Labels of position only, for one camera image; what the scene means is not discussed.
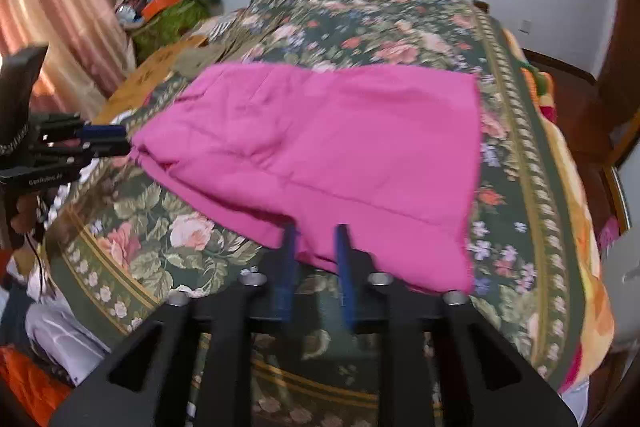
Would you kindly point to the white wall outlet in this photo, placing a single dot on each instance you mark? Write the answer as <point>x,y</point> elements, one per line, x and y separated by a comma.
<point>525,26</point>

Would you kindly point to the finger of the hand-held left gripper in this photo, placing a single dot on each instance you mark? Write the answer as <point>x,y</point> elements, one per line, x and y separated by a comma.
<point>102,132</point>
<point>107,149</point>

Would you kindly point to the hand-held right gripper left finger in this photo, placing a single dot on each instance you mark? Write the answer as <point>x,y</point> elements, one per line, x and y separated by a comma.
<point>288,267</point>

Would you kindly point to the brown wooden frame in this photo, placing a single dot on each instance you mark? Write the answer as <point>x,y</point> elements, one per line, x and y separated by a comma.
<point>622,72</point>

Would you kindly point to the pink pants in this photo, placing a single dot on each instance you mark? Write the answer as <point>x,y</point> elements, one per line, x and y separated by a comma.
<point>325,147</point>

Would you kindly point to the person's left hand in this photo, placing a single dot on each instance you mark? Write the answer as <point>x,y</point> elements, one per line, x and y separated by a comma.
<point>24,217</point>

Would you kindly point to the green floral bedspread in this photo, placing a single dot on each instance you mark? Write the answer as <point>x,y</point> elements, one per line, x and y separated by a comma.
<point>400,42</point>

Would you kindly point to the orange floral blanket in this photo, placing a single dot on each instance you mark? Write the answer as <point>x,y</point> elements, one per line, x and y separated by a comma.
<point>590,257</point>

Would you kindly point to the yellow-brown patterned cloth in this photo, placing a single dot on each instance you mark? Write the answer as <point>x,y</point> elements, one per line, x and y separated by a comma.
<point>150,69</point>

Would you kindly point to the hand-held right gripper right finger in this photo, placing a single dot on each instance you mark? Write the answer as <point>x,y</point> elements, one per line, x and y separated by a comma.
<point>344,272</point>

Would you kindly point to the orange cloth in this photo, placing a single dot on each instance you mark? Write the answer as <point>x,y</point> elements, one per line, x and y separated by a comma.
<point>30,382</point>

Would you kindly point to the green cloth bundle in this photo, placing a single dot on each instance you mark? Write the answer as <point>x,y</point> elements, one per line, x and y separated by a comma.
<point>170,27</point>

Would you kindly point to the white cloth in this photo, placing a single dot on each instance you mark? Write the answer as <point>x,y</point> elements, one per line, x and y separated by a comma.
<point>60,332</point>

